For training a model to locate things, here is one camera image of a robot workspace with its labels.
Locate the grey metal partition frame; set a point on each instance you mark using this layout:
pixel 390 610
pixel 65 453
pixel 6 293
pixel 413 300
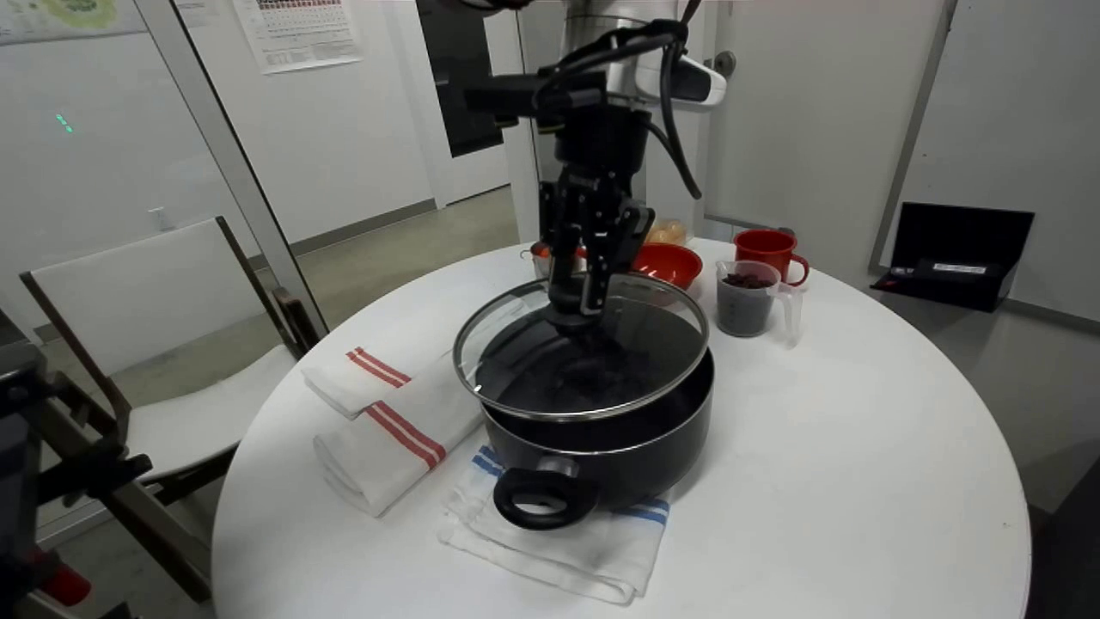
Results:
pixel 226 159

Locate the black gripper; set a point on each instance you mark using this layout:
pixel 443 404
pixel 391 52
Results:
pixel 602 150

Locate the silver door lock knob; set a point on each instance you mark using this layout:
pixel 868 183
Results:
pixel 726 62

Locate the red mug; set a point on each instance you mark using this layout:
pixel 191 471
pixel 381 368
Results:
pixel 764 248

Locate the clear measuring cup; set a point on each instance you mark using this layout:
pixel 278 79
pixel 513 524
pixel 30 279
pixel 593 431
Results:
pixel 744 306

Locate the glass lid with black knob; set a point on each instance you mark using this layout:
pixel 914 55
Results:
pixel 639 365

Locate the white chair with dark frame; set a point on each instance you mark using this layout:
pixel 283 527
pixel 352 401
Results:
pixel 138 295

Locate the white paper wall poster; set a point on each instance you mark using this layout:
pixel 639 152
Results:
pixel 295 32

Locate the red bowl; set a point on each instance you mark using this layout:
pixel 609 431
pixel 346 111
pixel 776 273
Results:
pixel 679 267

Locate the pale yellow round food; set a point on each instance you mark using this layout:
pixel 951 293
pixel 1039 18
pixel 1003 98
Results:
pixel 670 231

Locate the open black case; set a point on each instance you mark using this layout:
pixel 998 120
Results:
pixel 964 236

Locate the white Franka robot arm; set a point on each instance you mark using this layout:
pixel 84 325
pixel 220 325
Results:
pixel 606 36

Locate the black tripod stand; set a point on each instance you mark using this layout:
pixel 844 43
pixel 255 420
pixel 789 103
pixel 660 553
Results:
pixel 21 458

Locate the white door with dark window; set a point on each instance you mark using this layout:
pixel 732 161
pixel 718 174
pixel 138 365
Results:
pixel 459 177

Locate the white frosted glass door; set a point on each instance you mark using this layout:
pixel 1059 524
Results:
pixel 525 165

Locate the black cooking pot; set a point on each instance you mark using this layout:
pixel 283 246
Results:
pixel 621 453

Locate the wall poster with green print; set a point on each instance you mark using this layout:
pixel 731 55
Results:
pixel 71 13

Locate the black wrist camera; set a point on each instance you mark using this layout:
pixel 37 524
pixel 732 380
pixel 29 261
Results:
pixel 504 95

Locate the red-striped white towel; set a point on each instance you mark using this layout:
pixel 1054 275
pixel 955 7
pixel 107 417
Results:
pixel 333 386
pixel 379 466

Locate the blue-striped white towel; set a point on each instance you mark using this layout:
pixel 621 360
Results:
pixel 572 557

